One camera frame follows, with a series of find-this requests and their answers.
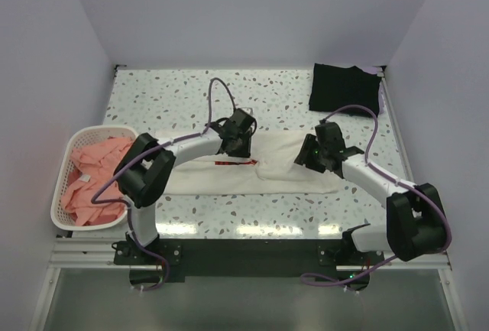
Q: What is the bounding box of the white t-shirt red print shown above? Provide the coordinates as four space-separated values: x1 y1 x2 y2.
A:
164 130 342 196

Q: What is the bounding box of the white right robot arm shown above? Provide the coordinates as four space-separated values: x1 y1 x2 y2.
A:
294 122 452 264

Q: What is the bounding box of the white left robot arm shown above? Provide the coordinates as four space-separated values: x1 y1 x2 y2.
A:
114 109 257 264

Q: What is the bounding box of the black folded t-shirt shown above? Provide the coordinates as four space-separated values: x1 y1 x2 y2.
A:
309 63 381 116

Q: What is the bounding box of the pink crumpled t-shirt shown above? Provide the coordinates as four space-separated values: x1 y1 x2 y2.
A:
60 137 132 226

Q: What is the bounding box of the white plastic laundry basket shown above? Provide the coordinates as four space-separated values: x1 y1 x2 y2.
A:
50 125 138 232

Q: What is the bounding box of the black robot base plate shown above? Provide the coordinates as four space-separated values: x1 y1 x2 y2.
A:
112 239 384 290

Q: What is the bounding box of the aluminium frame rail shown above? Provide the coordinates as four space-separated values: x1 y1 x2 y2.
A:
52 70 452 287

